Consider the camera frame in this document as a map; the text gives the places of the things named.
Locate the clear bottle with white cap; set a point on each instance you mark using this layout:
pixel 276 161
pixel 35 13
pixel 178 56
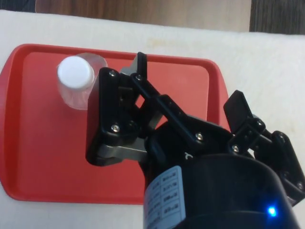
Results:
pixel 74 71

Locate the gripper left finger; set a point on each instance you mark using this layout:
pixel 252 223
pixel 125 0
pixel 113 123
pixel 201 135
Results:
pixel 112 105

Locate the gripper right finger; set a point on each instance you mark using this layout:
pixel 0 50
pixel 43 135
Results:
pixel 238 109

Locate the red tray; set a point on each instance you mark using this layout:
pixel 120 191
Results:
pixel 47 152

